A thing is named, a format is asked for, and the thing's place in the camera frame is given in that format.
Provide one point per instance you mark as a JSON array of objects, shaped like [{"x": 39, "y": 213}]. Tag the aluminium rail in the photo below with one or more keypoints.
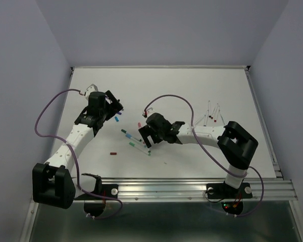
[
  {"x": 268, "y": 141},
  {"x": 133, "y": 190}
]

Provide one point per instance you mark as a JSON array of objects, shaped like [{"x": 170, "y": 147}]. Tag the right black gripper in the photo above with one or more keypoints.
[{"x": 146, "y": 130}]

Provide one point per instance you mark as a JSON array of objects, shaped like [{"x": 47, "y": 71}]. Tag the aluminium front rail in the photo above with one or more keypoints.
[{"x": 133, "y": 190}]

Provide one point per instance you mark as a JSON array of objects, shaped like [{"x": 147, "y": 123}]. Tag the aluminium right side rail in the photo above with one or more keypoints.
[{"x": 268, "y": 141}]

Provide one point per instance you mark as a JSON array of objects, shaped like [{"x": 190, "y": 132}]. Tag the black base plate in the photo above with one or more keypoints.
[
  {"x": 231, "y": 199},
  {"x": 98, "y": 208}
]

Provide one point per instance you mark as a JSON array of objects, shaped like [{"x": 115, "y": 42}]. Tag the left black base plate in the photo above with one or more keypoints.
[{"x": 98, "y": 208}]

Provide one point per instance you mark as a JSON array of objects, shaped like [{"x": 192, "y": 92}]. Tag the dark green cap marker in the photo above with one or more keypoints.
[{"x": 130, "y": 134}]

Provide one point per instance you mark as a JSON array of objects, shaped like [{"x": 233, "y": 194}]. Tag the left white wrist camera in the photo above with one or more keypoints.
[{"x": 90, "y": 89}]

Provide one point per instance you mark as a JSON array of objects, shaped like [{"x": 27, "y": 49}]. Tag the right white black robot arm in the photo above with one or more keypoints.
[{"x": 237, "y": 145}]

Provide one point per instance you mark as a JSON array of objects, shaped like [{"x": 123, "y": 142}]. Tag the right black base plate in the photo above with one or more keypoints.
[{"x": 231, "y": 199}]

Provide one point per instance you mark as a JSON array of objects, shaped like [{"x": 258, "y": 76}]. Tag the teal green cap marker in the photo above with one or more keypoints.
[{"x": 140, "y": 148}]

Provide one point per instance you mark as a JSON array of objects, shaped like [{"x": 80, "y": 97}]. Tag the purple cap marker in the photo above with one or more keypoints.
[{"x": 206, "y": 117}]

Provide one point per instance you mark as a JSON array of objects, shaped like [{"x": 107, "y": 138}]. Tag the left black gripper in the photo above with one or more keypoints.
[{"x": 114, "y": 107}]

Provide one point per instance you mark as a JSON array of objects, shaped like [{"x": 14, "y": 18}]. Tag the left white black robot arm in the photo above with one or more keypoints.
[{"x": 56, "y": 182}]

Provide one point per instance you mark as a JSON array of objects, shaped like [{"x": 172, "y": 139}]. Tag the grey cap marker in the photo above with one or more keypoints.
[{"x": 220, "y": 115}]

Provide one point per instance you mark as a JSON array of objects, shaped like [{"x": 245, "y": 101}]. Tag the light blue cap marker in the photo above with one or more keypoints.
[{"x": 136, "y": 140}]

